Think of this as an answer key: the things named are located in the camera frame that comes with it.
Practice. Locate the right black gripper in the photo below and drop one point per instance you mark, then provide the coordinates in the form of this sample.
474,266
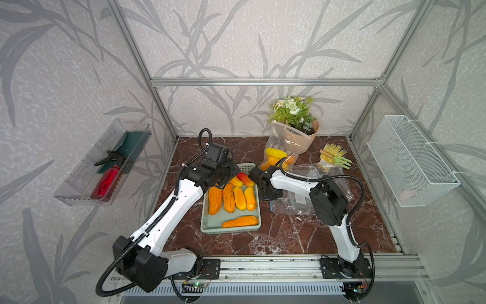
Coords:
276,196

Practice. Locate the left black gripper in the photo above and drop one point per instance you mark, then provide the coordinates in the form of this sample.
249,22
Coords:
234,170

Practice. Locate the clear zip-top bag pink zipper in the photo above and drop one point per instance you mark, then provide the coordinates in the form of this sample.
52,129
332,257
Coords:
283,146

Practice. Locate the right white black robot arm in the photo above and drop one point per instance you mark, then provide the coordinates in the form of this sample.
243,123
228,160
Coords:
331,208

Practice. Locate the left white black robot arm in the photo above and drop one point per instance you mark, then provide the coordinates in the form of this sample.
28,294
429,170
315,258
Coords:
141,258

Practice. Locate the large orange mango left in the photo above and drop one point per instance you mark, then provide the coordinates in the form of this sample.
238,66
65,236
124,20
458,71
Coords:
215,200

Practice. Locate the red orange mango right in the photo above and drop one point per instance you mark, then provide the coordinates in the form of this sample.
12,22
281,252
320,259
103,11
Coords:
245,179

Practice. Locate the yellow orange mango small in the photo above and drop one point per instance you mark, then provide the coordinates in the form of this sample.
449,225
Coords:
236,182

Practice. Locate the long orange mango front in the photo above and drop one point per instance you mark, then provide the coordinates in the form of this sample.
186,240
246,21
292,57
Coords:
244,221

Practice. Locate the yellow green garden gloves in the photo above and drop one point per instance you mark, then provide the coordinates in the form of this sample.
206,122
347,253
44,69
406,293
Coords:
334,155

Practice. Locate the potted artificial plant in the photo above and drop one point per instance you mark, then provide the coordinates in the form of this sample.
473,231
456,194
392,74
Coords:
296,124

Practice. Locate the dark green cloth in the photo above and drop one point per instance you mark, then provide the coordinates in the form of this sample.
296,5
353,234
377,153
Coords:
130,146

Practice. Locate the black pruning shears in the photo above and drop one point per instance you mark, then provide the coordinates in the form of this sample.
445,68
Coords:
112,156

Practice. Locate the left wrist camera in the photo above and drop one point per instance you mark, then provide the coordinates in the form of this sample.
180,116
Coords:
216,155

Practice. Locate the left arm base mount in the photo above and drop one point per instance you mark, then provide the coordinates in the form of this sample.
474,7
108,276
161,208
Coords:
205,268

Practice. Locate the red handled brush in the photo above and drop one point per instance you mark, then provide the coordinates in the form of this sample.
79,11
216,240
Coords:
106,186

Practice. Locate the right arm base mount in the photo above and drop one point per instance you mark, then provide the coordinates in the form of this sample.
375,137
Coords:
338,268

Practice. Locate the clear plastic wall tray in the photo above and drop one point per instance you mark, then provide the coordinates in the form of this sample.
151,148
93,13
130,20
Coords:
100,175

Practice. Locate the white wire mesh basket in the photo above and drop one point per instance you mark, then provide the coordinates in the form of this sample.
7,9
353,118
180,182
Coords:
415,172

